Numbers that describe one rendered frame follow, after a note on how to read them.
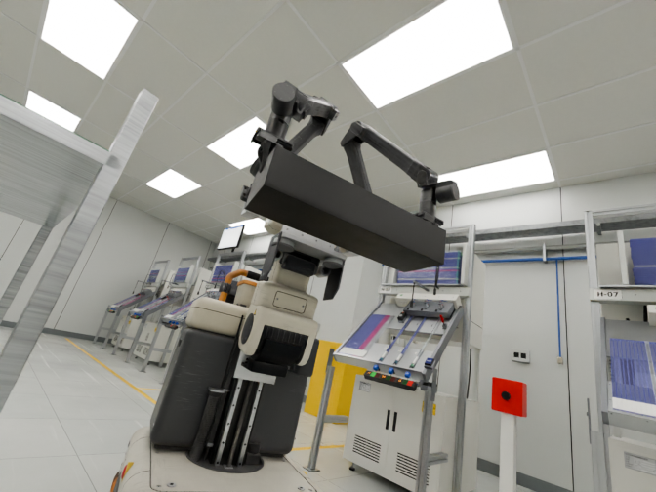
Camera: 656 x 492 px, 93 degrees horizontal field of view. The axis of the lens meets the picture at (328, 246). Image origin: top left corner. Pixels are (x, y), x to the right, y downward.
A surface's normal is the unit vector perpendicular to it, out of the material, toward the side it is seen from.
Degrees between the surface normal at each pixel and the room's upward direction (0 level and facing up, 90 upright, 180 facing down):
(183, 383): 90
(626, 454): 90
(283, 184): 89
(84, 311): 90
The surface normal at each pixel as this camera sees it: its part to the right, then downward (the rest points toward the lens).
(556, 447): -0.65, -0.38
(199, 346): 0.48, -0.20
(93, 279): 0.74, -0.07
